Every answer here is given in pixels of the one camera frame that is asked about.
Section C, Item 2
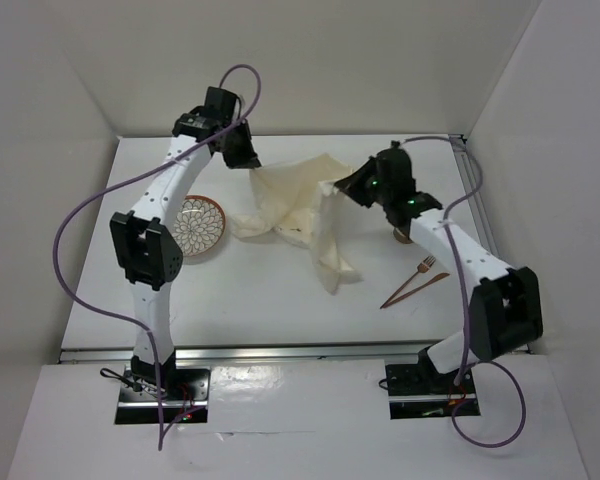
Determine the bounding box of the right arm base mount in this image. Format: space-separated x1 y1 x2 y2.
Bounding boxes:
378 364 480 420

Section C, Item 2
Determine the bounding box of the steel cup with cork base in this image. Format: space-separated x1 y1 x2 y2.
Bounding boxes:
392 228 412 245

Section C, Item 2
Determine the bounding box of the aluminium side rail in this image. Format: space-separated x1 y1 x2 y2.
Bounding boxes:
449 134 501 258

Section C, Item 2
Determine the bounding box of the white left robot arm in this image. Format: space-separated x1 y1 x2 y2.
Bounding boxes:
109 87 261 399

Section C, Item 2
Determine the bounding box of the aluminium front rail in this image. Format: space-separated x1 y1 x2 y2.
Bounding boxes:
59 341 430 364

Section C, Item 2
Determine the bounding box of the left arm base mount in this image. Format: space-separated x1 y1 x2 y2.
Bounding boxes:
100 367 211 425

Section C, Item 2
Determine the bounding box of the copper knife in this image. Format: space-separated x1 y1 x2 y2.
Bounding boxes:
380 272 451 309

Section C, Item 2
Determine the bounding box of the copper fork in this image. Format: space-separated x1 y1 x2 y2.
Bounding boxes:
380 255 436 308

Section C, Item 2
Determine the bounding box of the cream cloth napkin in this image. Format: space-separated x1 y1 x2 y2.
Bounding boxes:
229 154 361 294

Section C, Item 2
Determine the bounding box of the floral plate with orange rim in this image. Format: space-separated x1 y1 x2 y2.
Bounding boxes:
171 195 227 257

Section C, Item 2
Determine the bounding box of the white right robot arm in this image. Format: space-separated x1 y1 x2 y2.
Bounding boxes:
335 141 543 392

